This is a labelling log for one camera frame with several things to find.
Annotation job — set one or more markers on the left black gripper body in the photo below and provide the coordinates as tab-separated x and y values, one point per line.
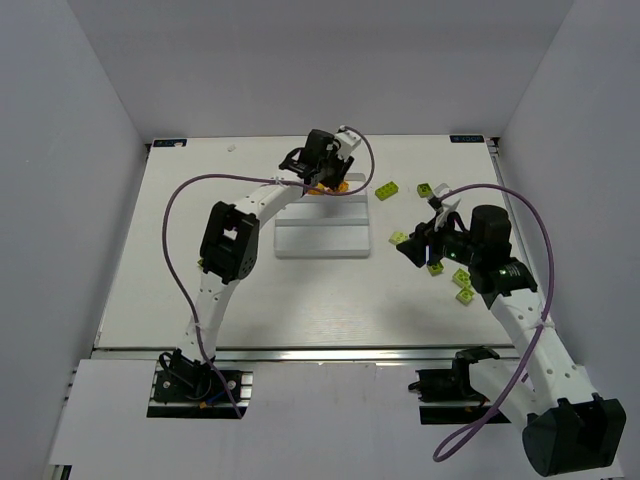
333	170

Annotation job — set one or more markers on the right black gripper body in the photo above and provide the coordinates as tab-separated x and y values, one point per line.
430	240

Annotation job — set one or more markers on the pale green sloped lego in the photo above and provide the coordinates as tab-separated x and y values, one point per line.
398	237

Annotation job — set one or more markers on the yellow rounded lego piece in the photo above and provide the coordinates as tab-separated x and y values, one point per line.
319	189

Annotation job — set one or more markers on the green 2x2 lego brick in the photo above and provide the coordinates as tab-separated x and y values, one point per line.
435	269

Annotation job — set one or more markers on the yellow 2x4 lego brick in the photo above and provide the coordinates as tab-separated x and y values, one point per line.
342	188

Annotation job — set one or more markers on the dark green 2x2 lego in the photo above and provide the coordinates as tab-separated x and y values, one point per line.
424	190

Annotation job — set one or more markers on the lime 2x4 lego brick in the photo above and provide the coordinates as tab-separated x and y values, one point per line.
386	191

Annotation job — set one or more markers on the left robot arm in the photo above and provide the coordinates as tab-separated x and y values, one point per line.
229	247

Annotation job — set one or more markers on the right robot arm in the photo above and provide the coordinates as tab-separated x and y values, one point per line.
565	424

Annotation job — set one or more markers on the pale green 2x2 lego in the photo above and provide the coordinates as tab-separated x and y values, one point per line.
462	278

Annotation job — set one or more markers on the pale green small lego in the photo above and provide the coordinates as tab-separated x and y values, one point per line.
465	296

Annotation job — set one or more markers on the white divided sorting tray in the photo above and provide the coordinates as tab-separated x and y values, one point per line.
324	227

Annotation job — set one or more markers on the left blue corner label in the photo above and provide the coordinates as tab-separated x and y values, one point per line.
169	143

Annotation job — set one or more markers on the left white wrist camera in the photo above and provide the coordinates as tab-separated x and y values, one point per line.
347	141

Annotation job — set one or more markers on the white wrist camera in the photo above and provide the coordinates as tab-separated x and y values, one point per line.
444	202
347	141

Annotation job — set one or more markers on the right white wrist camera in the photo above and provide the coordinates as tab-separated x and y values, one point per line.
444	202

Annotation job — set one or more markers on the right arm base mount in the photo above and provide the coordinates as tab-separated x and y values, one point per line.
446	395

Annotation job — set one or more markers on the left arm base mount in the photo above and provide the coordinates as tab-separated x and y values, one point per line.
188	389

